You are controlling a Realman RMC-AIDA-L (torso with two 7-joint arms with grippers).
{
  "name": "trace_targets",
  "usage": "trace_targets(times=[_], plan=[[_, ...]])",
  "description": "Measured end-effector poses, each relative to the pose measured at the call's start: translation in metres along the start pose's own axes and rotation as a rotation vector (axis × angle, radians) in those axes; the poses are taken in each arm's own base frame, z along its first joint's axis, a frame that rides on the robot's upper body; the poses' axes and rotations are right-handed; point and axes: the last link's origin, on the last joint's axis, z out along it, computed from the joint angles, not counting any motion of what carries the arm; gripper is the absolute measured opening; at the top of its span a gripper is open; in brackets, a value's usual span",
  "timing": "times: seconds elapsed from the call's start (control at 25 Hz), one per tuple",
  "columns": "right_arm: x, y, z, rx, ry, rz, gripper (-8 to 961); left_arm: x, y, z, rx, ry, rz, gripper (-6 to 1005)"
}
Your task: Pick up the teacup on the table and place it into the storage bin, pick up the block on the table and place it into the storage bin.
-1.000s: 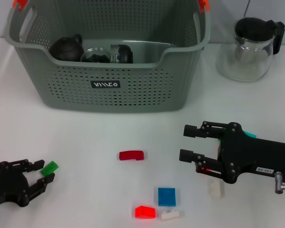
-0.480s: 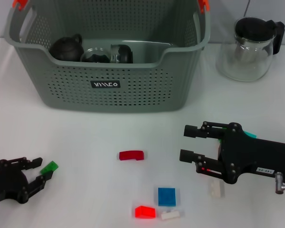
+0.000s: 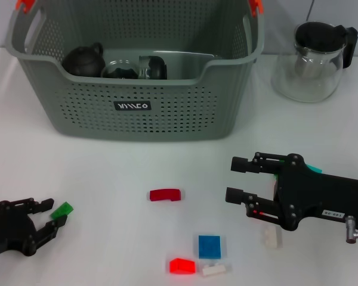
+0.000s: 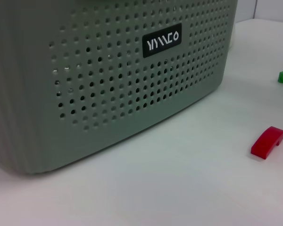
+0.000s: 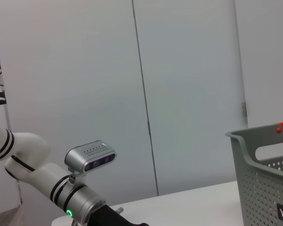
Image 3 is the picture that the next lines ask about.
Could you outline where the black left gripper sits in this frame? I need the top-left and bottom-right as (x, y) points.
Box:
(0, 197), (69, 259)

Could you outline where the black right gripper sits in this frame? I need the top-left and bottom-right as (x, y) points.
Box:
(225, 151), (358, 232)

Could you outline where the thin green plate brick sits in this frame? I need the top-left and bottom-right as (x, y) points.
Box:
(50, 201), (74, 221)

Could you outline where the blue square plate brick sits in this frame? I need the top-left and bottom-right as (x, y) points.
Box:
(198, 235), (222, 259)

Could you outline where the dark red curved brick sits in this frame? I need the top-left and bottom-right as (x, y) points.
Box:
(149, 188), (181, 203)

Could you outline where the bright red slope brick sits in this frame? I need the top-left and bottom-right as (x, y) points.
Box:
(169, 257), (196, 275)

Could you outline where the grey perforated storage bin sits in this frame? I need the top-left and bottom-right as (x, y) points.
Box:
(5, 0), (266, 143)

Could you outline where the orange bin clip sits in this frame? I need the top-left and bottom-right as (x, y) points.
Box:
(16, 0), (36, 14)
(249, 0), (263, 15)

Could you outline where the chunky white brick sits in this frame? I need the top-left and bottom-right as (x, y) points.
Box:
(262, 225), (283, 248)

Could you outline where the flat white brick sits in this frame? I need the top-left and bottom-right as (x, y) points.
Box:
(202, 262), (229, 278)

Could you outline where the silver angled gripper plug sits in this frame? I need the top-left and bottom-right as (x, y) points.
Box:
(345, 214), (358, 245)

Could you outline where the glass pitcher black lid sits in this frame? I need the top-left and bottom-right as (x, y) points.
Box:
(270, 20), (358, 104)

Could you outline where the dark clay teapot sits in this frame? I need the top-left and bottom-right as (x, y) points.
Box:
(61, 41), (106, 77)

